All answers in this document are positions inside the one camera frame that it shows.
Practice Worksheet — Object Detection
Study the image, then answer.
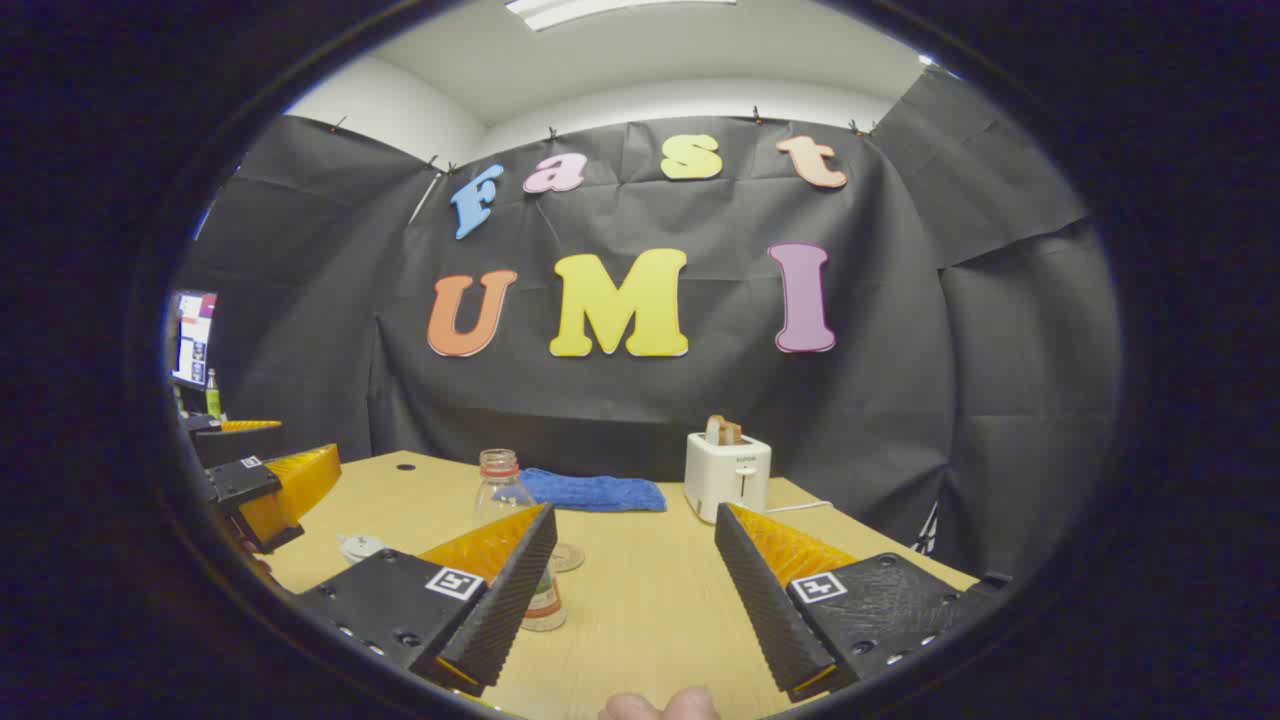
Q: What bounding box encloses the computer monitor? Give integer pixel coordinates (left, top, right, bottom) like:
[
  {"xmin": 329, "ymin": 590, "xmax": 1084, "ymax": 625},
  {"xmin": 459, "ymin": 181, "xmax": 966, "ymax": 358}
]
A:
[{"xmin": 168, "ymin": 290, "xmax": 219, "ymax": 391}]

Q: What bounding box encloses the ceiling light panel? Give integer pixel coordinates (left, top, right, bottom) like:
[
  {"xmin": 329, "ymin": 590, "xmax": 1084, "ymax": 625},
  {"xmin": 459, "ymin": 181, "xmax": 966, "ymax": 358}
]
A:
[{"xmin": 505, "ymin": 0, "xmax": 738, "ymax": 32}]

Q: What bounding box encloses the blue towel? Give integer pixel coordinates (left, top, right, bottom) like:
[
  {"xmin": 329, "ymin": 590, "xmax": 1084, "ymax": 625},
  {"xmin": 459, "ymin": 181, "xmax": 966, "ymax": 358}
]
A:
[{"xmin": 518, "ymin": 468, "xmax": 668, "ymax": 514}]

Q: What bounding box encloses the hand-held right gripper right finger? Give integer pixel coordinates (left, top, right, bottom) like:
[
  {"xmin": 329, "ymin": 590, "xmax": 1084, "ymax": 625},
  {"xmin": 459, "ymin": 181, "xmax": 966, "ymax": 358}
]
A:
[{"xmin": 713, "ymin": 502, "xmax": 1013, "ymax": 704}]

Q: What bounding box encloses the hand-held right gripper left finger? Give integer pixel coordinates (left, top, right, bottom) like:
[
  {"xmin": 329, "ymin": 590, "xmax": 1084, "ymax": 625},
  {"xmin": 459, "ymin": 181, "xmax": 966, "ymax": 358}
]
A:
[{"xmin": 290, "ymin": 502, "xmax": 559, "ymax": 698}]

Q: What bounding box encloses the black backdrop cloth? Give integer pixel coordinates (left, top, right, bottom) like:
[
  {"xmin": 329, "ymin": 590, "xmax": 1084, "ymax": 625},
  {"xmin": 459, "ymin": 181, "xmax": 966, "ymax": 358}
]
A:
[{"xmin": 165, "ymin": 65, "xmax": 1123, "ymax": 581}]

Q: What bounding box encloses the clear plastic water bottle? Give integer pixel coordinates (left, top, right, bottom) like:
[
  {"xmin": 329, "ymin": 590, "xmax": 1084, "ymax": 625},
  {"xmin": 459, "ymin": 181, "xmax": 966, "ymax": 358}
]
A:
[{"xmin": 473, "ymin": 449, "xmax": 568, "ymax": 633}]

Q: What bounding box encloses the white toaster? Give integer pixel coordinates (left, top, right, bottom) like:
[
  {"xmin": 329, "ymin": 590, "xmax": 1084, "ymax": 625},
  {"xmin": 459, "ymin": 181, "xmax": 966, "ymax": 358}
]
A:
[{"xmin": 684, "ymin": 432, "xmax": 772, "ymax": 525}]

